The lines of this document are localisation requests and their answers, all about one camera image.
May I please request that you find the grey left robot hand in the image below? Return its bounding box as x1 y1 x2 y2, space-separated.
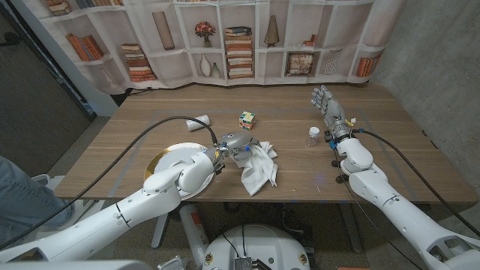
215 130 262 162

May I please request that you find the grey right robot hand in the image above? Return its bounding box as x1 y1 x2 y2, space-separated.
310 84 354 141

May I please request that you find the white cloth napkin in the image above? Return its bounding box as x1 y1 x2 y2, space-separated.
232 140 279 197

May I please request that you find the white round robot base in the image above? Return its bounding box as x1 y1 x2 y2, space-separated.
202 223 311 270

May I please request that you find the multicoloured rubik's cube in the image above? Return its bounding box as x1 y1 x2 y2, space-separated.
238 110 257 131

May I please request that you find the clear white-capped medicine bottle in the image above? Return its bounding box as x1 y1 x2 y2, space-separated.
305 126 321 148

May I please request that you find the white gold-rimmed paper plate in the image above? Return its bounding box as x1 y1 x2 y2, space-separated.
143 142 217 201

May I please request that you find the white ribbed cylinder roll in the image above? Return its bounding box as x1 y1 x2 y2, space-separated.
185 114 211 132

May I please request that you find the printed bookshelf backdrop cloth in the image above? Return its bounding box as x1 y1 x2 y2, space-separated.
20 0 408 95

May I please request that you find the white tube with orange label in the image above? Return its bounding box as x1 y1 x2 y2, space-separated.
178 203 210 269

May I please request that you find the grey table leg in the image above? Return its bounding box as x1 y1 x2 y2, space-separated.
151 213 170 250
339 203 364 254

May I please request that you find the white chair base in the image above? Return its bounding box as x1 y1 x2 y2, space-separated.
29 173 63 192

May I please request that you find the person's leg in jeans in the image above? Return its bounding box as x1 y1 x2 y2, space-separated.
0 155 76 248

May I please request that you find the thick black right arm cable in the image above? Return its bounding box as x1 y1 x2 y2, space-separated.
355 128 480 238

